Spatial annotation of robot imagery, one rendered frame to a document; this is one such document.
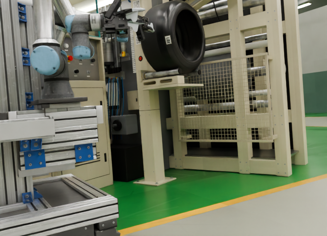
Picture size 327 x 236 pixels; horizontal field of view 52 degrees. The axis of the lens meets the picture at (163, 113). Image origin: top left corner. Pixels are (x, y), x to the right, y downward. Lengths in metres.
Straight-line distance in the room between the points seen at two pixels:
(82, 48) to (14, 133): 0.45
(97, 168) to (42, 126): 1.41
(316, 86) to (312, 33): 1.84
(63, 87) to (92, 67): 1.29
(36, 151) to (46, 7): 0.64
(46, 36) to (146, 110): 1.45
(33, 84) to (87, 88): 0.98
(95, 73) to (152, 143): 0.77
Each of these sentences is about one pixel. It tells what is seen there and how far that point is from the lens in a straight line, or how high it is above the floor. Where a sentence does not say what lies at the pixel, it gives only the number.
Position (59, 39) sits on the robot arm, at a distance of 2.29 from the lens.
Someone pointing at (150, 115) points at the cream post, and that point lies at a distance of 2.78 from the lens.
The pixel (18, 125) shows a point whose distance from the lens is 1.47.
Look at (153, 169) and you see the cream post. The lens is 2.84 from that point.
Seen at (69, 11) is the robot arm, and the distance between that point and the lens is 1.70.
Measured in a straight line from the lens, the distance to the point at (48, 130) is 1.49.
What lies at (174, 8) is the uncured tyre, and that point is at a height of 1.36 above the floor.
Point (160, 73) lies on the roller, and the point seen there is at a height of 0.90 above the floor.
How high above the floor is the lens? 0.65
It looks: 1 degrees down
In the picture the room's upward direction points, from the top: 4 degrees counter-clockwise
